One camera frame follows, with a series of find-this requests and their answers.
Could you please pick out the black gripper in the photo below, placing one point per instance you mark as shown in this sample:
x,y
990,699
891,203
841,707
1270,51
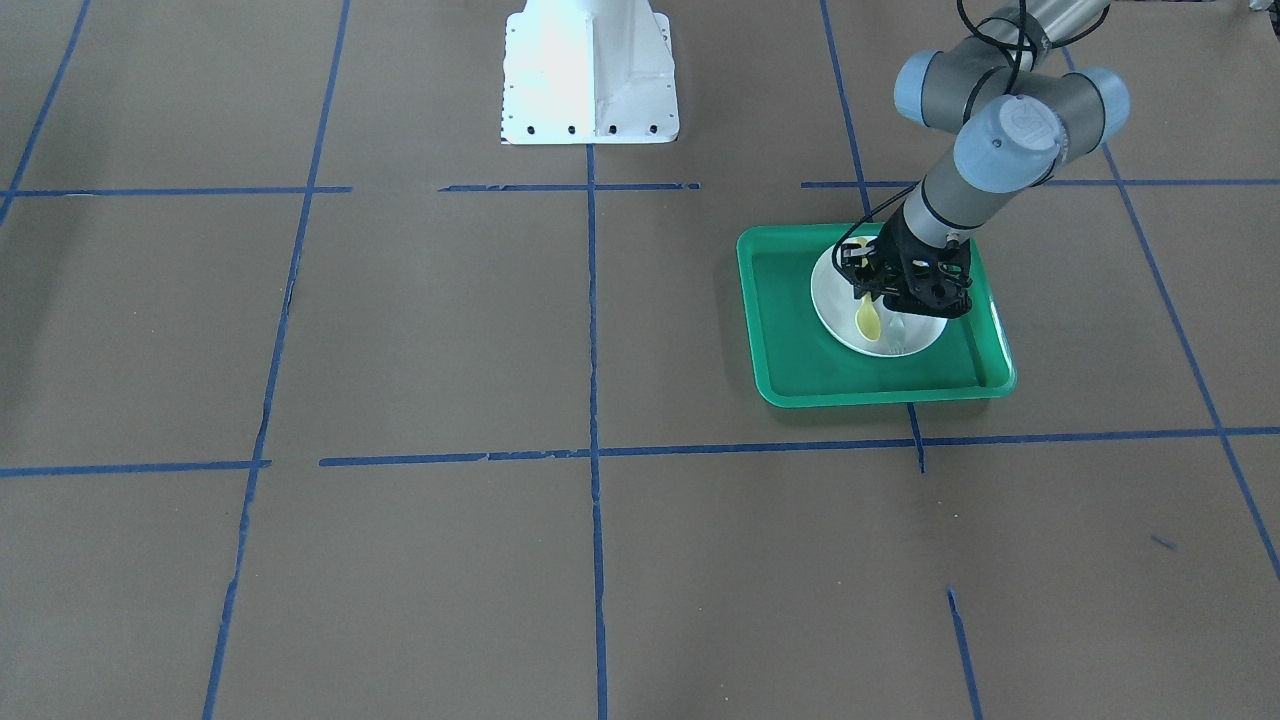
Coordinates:
x,y
893,252

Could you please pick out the yellow plastic spoon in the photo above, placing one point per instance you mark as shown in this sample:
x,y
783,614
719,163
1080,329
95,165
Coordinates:
x,y
867,320

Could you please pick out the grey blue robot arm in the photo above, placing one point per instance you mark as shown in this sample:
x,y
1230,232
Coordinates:
x,y
1013,129

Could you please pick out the white round plate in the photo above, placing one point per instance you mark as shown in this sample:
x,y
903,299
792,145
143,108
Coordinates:
x,y
835,303

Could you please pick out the green plastic tray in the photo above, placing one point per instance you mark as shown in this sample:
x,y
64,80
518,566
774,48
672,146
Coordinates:
x,y
797,363

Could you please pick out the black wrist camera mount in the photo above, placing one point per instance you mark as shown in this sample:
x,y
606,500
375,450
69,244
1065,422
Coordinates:
x,y
857,261

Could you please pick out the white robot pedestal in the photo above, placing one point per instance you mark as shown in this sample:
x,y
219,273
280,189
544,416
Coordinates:
x,y
579,72

